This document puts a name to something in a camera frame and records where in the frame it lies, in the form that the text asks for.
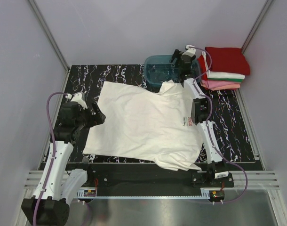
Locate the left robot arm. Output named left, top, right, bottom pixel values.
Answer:
left=21, top=101, right=106, bottom=226

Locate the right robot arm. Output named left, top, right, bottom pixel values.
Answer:
left=170, top=45, right=229, bottom=188

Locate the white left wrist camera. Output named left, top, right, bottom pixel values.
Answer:
left=65, top=92, right=88, bottom=109

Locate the white t-shirt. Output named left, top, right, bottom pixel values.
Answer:
left=83, top=81, right=203, bottom=171

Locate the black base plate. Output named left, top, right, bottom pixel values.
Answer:
left=68, top=162, right=236, bottom=189

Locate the dark red folded shirt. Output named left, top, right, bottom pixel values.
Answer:
left=205, top=47, right=250, bottom=76

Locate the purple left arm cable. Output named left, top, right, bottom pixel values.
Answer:
left=32, top=92, right=91, bottom=226

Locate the teal plastic bin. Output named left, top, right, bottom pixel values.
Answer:
left=144, top=55, right=201, bottom=88

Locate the pink folded shirt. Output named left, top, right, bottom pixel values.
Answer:
left=200, top=80, right=240, bottom=91

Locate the green folded shirt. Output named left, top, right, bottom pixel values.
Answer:
left=207, top=78, right=244, bottom=83

